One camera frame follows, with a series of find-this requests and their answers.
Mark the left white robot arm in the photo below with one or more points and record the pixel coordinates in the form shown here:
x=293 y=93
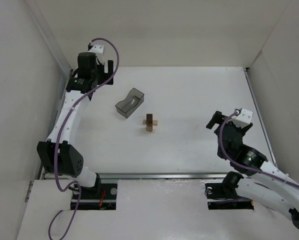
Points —
x=58 y=154

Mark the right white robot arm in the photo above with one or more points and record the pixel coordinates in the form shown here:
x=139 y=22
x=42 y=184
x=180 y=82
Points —
x=253 y=177

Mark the striped brown wood block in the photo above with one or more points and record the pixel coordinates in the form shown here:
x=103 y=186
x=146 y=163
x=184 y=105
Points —
x=149 y=128

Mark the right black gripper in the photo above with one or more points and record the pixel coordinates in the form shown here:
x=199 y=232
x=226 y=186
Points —
x=220 y=119

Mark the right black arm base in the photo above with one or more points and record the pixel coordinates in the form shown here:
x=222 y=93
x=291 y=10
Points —
x=223 y=195

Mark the dark wood arch block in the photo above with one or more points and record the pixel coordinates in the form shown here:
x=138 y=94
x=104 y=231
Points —
x=149 y=117

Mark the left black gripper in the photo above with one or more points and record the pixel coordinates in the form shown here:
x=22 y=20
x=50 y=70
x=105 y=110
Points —
x=106 y=72

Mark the light wood rectangular block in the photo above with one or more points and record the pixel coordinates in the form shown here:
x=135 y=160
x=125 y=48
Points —
x=154 y=122

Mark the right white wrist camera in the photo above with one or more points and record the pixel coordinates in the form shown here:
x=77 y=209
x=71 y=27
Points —
x=242 y=117

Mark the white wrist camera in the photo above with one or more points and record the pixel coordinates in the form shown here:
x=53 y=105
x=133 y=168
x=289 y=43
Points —
x=242 y=117
x=98 y=50

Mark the grey translucent plastic bin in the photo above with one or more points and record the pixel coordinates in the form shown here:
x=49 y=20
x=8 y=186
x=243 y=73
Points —
x=132 y=101

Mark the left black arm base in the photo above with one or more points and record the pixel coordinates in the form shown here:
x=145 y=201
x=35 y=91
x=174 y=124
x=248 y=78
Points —
x=102 y=197

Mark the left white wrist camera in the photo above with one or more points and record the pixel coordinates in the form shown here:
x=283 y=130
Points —
x=98 y=50

